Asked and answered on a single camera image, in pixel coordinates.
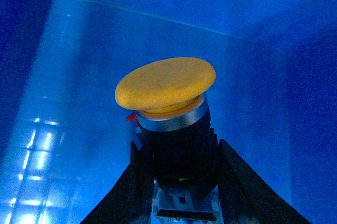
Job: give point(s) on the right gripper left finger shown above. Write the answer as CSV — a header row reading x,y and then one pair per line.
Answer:
x,y
130,199

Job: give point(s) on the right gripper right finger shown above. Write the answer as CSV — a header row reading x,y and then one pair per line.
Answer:
x,y
245,197

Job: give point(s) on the yellow button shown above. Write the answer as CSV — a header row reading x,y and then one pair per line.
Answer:
x,y
169,98

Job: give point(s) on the red button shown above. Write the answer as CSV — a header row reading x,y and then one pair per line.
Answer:
x,y
132,118

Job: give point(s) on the blue empty middle bin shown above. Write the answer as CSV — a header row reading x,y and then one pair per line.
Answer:
x,y
65,141

